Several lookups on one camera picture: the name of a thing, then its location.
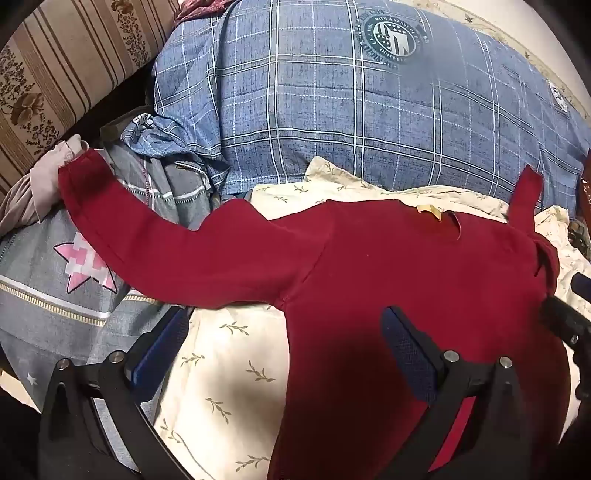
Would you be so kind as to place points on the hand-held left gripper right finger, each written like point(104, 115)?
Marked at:
point(408, 355)

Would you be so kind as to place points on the maroon patterned cloth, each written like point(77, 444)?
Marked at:
point(203, 8)

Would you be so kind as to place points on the pinkish beige cloth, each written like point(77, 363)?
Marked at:
point(32, 189)

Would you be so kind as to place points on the grey star-print blanket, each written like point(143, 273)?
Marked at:
point(41, 286)

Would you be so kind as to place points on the striped floral cushion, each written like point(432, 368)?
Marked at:
point(60, 69)

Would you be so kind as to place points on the red plastic bag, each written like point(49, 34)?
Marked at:
point(587, 184)

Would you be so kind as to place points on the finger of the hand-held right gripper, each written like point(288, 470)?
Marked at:
point(565, 323)

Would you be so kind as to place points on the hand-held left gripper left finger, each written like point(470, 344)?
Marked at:
point(159, 350)

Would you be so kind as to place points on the red sweater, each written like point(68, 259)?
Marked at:
point(369, 267)

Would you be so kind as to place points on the blue plaid pillow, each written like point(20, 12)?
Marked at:
point(332, 115)

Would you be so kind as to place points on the dark patterned small object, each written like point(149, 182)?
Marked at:
point(579, 237)

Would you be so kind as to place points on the cream leaf-print sheet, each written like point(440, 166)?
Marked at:
point(231, 369)

